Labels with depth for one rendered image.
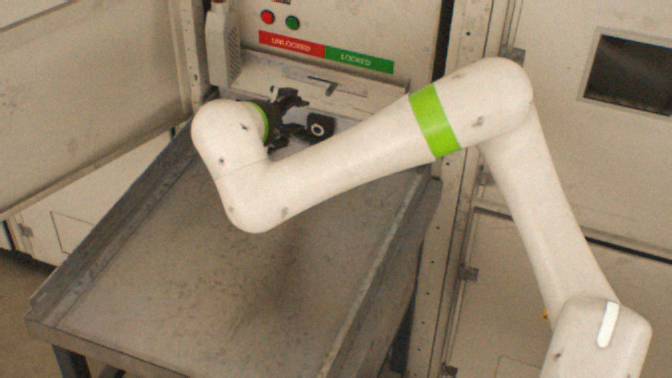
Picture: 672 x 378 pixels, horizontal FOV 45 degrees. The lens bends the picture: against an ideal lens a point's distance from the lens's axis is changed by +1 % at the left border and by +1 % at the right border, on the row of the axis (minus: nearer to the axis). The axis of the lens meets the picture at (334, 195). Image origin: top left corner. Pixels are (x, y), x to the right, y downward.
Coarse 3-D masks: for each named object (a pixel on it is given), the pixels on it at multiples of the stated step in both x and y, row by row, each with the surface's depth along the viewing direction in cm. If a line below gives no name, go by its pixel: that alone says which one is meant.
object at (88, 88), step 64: (0, 0) 148; (64, 0) 158; (128, 0) 169; (0, 64) 154; (64, 64) 165; (128, 64) 178; (0, 128) 161; (64, 128) 173; (128, 128) 187; (0, 192) 168
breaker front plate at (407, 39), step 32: (256, 0) 174; (320, 0) 167; (352, 0) 164; (384, 0) 162; (416, 0) 159; (256, 32) 179; (288, 32) 176; (320, 32) 173; (352, 32) 169; (384, 32) 166; (416, 32) 164; (256, 64) 185; (320, 64) 178; (416, 64) 168; (320, 96) 184; (352, 96) 180; (384, 96) 177
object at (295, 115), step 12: (240, 96) 192; (252, 96) 190; (264, 96) 190; (300, 108) 187; (312, 108) 187; (288, 120) 191; (300, 120) 189; (336, 120) 185; (348, 120) 184; (360, 120) 184; (336, 132) 187
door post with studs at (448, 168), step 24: (456, 0) 151; (480, 0) 149; (456, 24) 155; (480, 24) 152; (456, 48) 158; (480, 48) 155; (456, 168) 177; (456, 192) 181; (432, 264) 199; (432, 288) 205; (432, 312) 211; (432, 336) 217
